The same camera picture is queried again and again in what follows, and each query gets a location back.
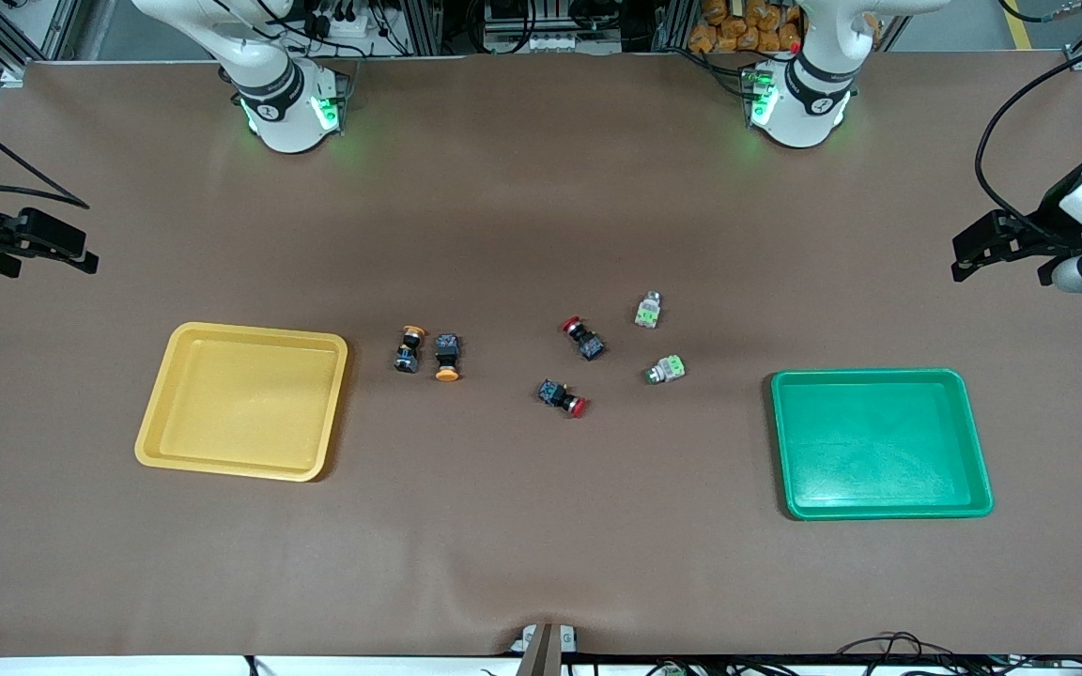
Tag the small-cap yellow push button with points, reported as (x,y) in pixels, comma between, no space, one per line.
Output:
(407,357)

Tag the orange packaged snacks pile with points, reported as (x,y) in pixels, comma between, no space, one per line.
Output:
(738,28)

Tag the white power strip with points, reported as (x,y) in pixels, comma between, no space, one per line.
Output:
(550,42)

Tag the green plastic tray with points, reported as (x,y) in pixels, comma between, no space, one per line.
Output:
(879,446)

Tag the wide-cap yellow push button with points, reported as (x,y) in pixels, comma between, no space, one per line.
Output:
(447,352)

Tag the metal table clamp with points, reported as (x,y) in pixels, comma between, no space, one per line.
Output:
(541,652)

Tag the yellow plastic tray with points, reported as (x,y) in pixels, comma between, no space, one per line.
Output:
(240,413)

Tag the brown table mat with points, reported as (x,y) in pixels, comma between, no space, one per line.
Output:
(541,526)

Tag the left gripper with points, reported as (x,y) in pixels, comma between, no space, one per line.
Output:
(1050,228)

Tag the red push button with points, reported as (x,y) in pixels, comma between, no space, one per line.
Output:
(555,392)
(588,345)

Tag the green push button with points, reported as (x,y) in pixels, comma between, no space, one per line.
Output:
(671,366)
(647,314)

